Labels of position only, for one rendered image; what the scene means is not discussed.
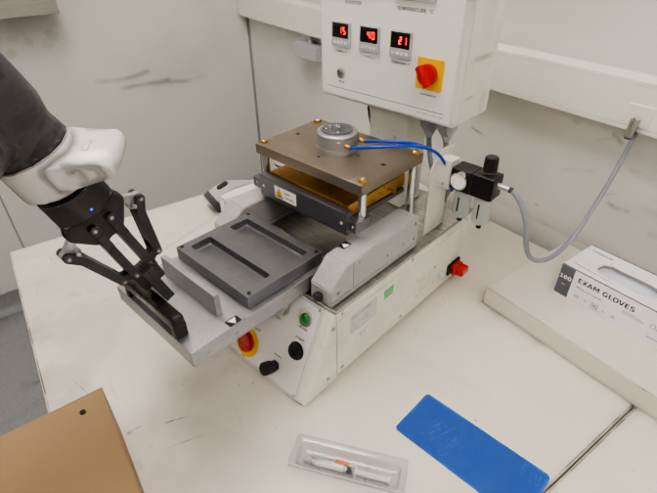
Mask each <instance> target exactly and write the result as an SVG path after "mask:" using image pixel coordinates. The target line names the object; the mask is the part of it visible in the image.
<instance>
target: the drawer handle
mask: <svg viewBox="0 0 657 493"><path fill-rule="evenodd" d="M124 288H125V291H126V294H127V295H128V296H129V297H132V296H134V295H135V296H136V297H137V298H138V299H139V300H140V301H141V302H143V303H144V304H145V305H146V306H147V307H148V308H149V309H150V310H151V311H152V312H153V313H154V314H155V315H156V316H157V317H158V318H160V319H161V320H162V321H163V322H164V323H165V324H166V325H167V326H168V327H170V328H171V331H172V334H173V337H174V338H175V339H176V340H179V339H181V338H182V337H184V336H186V335H187V334H188V333H189V332H188V328H187V325H186V321H185V320H184V316H183V315H182V313H180V312H179V311H178V310H177V309H176V308H174V307H173V306H172V305H171V304H170V303H168V302H167V301H166V300H165V299H164V298H163V297H161V296H160V295H159V294H158V293H157V292H155V291H154V290H153V289H152V288H150V289H149V290H148V291H145V290H144V289H143V288H141V287H140V286H139V285H138V284H137V283H136V282H135V281H134V280H131V281H129V282H128V284H127V285H126V286H124Z"/></svg>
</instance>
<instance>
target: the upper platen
mask: <svg viewBox="0 0 657 493"><path fill-rule="evenodd" d="M271 174H272V175H274V176H276V177H278V178H281V179H283V180H285V181H286V182H289V183H291V184H293V185H295V186H297V187H300V188H302V189H304V190H306V191H308V192H311V193H313V194H315V195H317V196H320V197H322V198H324V199H326V200H328V201H331V202H334V203H336V204H339V205H341V206H343V207H345V208H347V209H350V210H352V211H353V213H352V217H353V216H355V215H357V209H358V195H355V194H353V193H350V192H348V191H346V190H343V189H341V188H339V187H336V186H334V185H332V184H330V183H328V182H325V181H323V180H321V179H318V178H316V177H314V176H311V175H309V174H306V173H304V172H302V171H299V170H297V169H295V168H292V167H290V166H288V165H284V166H281V167H279V168H277V169H274V170H272V171H271ZM403 185H405V173H403V174H401V175H399V176H397V177H396V178H394V179H392V180H390V181H389V182H387V183H385V184H383V185H381V186H380V187H378V188H376V189H374V190H373V191H371V192H369V193H368V194H367V213H369V212H371V211H372V210H374V209H376V208H377V207H379V206H381V205H382V204H384V203H386V202H388V201H390V200H391V199H393V198H395V197H396V196H398V195H400V194H401V193H403V192H404V187H403Z"/></svg>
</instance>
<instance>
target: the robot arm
mask: <svg viewBox="0 0 657 493"><path fill-rule="evenodd" d="M125 147H126V138H125V137H124V135H123V134H122V133H121V131H119V130H117V129H89V128H79V127H66V126H65V125H64V124H63V123H62V122H60V121H59V120H58V119H57V118H56V117H54V116H53V115H52V114H51V113H50V112H48V110H47V108H46V107H45V105H44V103H43V101H42V100H41V98H40V96H39V94H38V93H37V91H36V90H35V89H34V88H33V87H32V85H31V84H30V83H29V82H28V81H27V80H26V79H25V78H24V77H23V76H22V74H21V73H20V72H19V71H18V70H17V69H16V68H15V67H14V66H13V65H12V63H11V62H10V61H9V60H8V59H7V58H6V57H5V56H4V55H3V54H2V53H1V52H0V180H1V181H2V182H3V183H4V184H5V185H6V186H7V187H9V188H10V189H11V190H12V191H13V192H14V193H15V194H16V195H17V196H18V197H19V198H21V199H22V200H23V201H24V202H26V203H27V204H29V205H37V206H38V207H39V208H40V209H41V210H42V211H43V212H44V213H45V214H46V215H47V216H48V217H49V218H50V219H51V220H52V221H53V222H54V223H56V224H57V225H58V226H59V227H60V229H61V232H62V236H63V237H64V238H65V242H64V245H63V248H59V249H58V250H57V251H56V255H57V256H58V257H59V258H60V259H61V260H62V261H63V262H64V263H65V264H70V265H80V266H83V267H85V268H87V269H89V270H91V271H93V272H95V273H97V274H99V275H101V276H103V277H105V278H107V279H109V280H111V281H113V282H115V283H117V284H119V285H121V286H126V285H127V284H128V282H129V281H131V280H134V281H135V282H136V283H137V284H138V285H139V286H140V287H141V288H143V289H144V290H145V291H148V290H149V289H150V288H153V289H154V290H155V291H156V292H157V293H158V294H160V295H161V296H162V297H163V298H164V299H166V300H167V301H168V300H169V299H170V298H171V297H172V296H173V295H174V294H175V293H174V292H173V291H172V290H171V289H170V288H169V287H168V286H167V285H166V284H165V283H164V282H163V281H162V280H161V279H160V278H161V277H162V276H164V275H165V273H164V271H163V270H162V268H161V267H160V266H159V265H158V263H157V261H156V260H155V258H156V256H157V255H158V254H161V252H162V248H161V245H160V243H159V241H158V238H157V236H156V234H155V231H154V229H153V225H152V223H151V221H150V218H149V217H148V215H147V212H146V200H145V196H144V195H142V194H141V193H139V192H137V191H136V190H134V189H131V190H129V191H128V193H126V194H120V193H118V192H117V191H115V190H112V189H111V188H110V187H109V185H108V184H107V183H106V182H105V180H109V179H111V178H113V177H114V176H116V174H117V171H118V169H119V166H120V165H121V163H122V160H123V156H124V151H125ZM124 204H125V205H126V206H127V207H128V208H129V209H130V212H131V214H132V216H133V219H134V221H135V223H136V225H137V227H138V230H139V232H140V234H141V236H142V238H143V241H144V243H145V245H146V247H147V248H146V249H145V248H144V247H143V246H142V245H141V244H140V243H139V242H138V241H137V240H136V238H135V237H134V236H133V235H132V234H131V233H130V231H129V230H128V229H127V228H126V226H125V225H124ZM114 234H116V235H117V236H118V237H119V238H120V239H121V240H123V241H124V242H125V243H126V244H127V245H128V247H129V248H130V249H131V250H132V251H133V252H134V253H135V254H136V255H137V256H138V257H139V258H140V259H141V260H139V261H138V262H137V263H136V264H135V265H133V264H132V263H131V262H130V261H129V260H128V259H127V258H126V257H125V256H124V255H123V253H122V252H121V251H120V250H119V249H118V248H117V247H116V246H115V245H114V243H113V242H112V241H111V240H110V238H111V237H112V236H113V235H114ZM76 244H82V245H91V246H100V247H101V248H102V249H103V250H104V251H105V252H106V253H107V254H108V255H109V256H110V257H111V258H112V259H113V260H114V261H115V262H116V263H117V264H118V265H119V266H120V267H121V268H122V269H123V270H122V271H120V272H118V271H116V270H115V269H113V268H111V267H109V266H107V265H106V264H104V263H102V262H100V261H98V260H96V259H95V258H93V257H91V256H89V255H87V254H85V253H83V252H82V251H81V249H80V248H79V247H78V246H77V245H76Z"/></svg>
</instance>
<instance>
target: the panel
mask: <svg viewBox="0 0 657 493"><path fill-rule="evenodd" d="M324 311H325V309H324V308H323V307H321V306H319V305H318V304H316V303H315V302H313V301H312V300H310V299H308V298H307V297H305V296H304V295H301V296H299V297H298V298H296V299H295V300H294V301H293V302H291V303H290V309H289V312H288V314H287V315H286V316H283V317H278V316H276V315H275V314H274V315H272V316H271V317H269V318H268V319H266V320H265V321H263V322H262V323H260V324H259V325H257V326H256V327H255V328H253V329H252V330H250V331H249V333H251V335H252V336H253V340H254V346H253V348H252V350H251V351H249V352H243V351H242V350H241V349H240V347H239V344H238V340H237V339H236V340H235V341H233V342H232V343H230V344H229V346H230V347H231V348H232V349H234V350H235V351H236V352H237V353H238V354H239V355H240V356H241V357H242V358H244V359H245V360H246V361H247V362H248V363H250V364H251V365H252V366H253V367H254V368H256V369H257V370H258V371H259V366H260V364H261V363H262V362H265V361H268V360H270V361H273V360H276V361H277V362H278V363H279V369H278V370H276V371H275V372H274V373H273V374H271V375H268V376H265V377H267V378H268V379H269V380H270V381H272V382H273V383H274V384H275V385H277V386H278V387H279V388H280V389H281V390H283V391H284V392H285V393H286V394H287V395H289V396H290V397H291V398H292V399H293V400H295V401H296V399H297V396H298V392H299V389H300V386H301V384H302V381H303V377H304V374H305V371H306V368H307V365H308V361H309V358H310V355H311V352H312V349H313V345H314V342H315V339H316V336H317V333H318V330H319V326H320V324H321V321H322V318H323V315H324ZM302 313H307V314H308V316H309V318H310V321H309V324H308V325H303V324H301V322H300V315H301V314H302ZM292 343H297V344H298V345H299V346H300V349H301V356H300V357H299V358H298V359H292V358H291V357H290V356H289V354H288V347H289V346H290V345H291V344H292ZM259 372H260V371H259Z"/></svg>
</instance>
